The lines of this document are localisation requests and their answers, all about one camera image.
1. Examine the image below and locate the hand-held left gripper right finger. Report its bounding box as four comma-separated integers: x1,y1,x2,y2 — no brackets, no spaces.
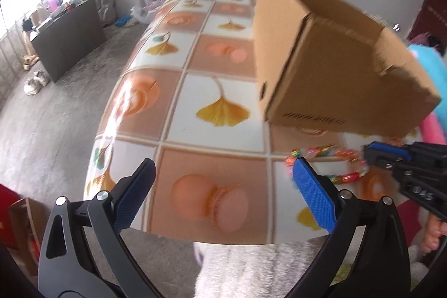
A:
291,156,411,298

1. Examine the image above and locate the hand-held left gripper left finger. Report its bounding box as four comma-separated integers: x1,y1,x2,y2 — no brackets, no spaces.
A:
38,158,165,298

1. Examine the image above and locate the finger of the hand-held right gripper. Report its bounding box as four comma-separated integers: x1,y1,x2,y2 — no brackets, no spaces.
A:
363,149,406,176
368,141,416,159

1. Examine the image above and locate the colourful bead bracelet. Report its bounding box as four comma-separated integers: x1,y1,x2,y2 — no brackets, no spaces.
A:
284,144,371,185

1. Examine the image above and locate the person's right hand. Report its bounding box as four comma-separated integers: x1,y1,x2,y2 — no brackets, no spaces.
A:
421,214,447,255

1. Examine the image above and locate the leaf and macaron printed tablecloth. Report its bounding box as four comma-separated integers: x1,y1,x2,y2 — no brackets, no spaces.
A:
84,0,425,246

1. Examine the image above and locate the cyan and pink plush toy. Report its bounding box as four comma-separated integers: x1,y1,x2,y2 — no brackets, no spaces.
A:
407,43,447,117

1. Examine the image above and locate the white fluffy garment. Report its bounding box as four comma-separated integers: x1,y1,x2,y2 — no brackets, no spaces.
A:
192,237,430,298

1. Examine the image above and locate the small brown cardboard box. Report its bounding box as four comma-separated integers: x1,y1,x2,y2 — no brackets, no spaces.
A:
8,197,53,278

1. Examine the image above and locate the red bag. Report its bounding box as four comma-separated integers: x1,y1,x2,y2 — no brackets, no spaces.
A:
0,183,20,250

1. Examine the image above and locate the dark red cloth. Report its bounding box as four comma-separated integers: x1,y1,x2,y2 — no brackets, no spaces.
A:
408,0,447,44

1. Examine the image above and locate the dark grey cabinet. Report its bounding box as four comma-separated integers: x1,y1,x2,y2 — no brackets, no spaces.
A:
28,0,107,82

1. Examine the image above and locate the beige shoe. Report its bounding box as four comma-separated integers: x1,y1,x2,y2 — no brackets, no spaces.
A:
22,54,40,71

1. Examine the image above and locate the metal window railing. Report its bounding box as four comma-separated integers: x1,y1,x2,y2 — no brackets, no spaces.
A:
0,0,67,82

